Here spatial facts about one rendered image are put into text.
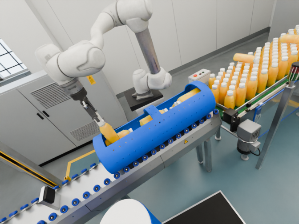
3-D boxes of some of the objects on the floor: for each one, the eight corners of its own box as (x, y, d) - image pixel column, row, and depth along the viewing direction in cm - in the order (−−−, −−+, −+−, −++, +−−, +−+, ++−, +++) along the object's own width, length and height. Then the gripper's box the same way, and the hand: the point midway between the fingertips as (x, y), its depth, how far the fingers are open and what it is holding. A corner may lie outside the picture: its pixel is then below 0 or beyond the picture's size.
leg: (197, 161, 184) (192, 130, 146) (200, 158, 185) (197, 128, 147) (200, 164, 180) (196, 134, 142) (204, 162, 181) (201, 131, 143)
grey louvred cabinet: (35, 154, 301) (-39, 102, 213) (125, 112, 320) (91, 50, 232) (25, 176, 258) (-72, 123, 170) (130, 126, 278) (90, 56, 190)
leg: (205, 169, 173) (202, 138, 135) (208, 166, 175) (207, 135, 136) (208, 173, 169) (207, 142, 131) (212, 170, 170) (212, 139, 132)
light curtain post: (96, 208, 177) (-70, 109, 73) (100, 205, 178) (-57, 103, 74) (97, 213, 172) (-80, 114, 69) (101, 210, 173) (-66, 108, 70)
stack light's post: (255, 167, 159) (284, 86, 92) (257, 165, 160) (288, 84, 93) (258, 170, 156) (292, 88, 89) (260, 168, 157) (296, 86, 90)
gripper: (69, 88, 73) (94, 119, 87) (68, 100, 60) (97, 134, 74) (82, 82, 74) (104, 113, 89) (84, 92, 61) (110, 127, 76)
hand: (98, 119), depth 79 cm, fingers closed on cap, 4 cm apart
